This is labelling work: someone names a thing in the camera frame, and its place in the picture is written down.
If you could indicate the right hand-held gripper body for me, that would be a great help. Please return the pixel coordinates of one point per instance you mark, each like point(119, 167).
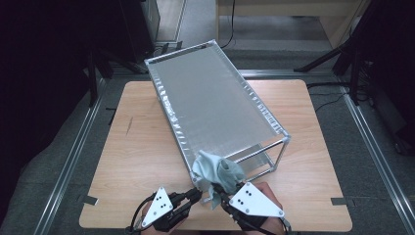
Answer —
point(254, 202)

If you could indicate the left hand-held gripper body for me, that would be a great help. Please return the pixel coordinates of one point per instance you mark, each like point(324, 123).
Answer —
point(160, 205)

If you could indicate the light blue cleaning cloth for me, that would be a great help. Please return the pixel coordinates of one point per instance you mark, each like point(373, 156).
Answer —
point(215, 169)

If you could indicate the silver two-tier fabric rack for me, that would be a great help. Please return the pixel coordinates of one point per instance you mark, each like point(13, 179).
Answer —
point(212, 104)

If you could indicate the person's left hand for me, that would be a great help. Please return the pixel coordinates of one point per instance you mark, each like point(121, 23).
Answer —
point(147, 210)

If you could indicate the person's right hand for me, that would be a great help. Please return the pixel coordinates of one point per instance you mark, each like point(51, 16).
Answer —
point(267, 191)

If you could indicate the grey tape piece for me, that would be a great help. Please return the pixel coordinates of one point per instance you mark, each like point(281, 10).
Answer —
point(89, 200)
point(341, 201)

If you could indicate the black floor tape mark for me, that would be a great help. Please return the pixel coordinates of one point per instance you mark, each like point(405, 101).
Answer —
point(112, 117)

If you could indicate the black metal stand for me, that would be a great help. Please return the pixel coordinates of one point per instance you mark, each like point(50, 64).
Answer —
point(93, 84)

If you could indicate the black tape strip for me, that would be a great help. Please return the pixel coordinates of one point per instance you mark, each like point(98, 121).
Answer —
point(164, 47)
point(178, 45)

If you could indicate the black tripod stand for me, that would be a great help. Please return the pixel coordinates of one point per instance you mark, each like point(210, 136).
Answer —
point(355, 81)

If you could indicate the black cabinet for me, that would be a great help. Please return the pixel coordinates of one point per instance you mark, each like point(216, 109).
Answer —
point(140, 29)

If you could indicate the black curtain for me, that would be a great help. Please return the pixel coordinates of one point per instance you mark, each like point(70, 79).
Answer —
point(39, 81)
point(398, 65)

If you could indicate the light wooden desk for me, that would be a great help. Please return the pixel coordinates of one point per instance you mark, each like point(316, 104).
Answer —
point(277, 8)

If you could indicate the aluminium floor rail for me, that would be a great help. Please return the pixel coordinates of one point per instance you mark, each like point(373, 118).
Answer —
point(68, 166)
point(277, 73)
point(375, 153)

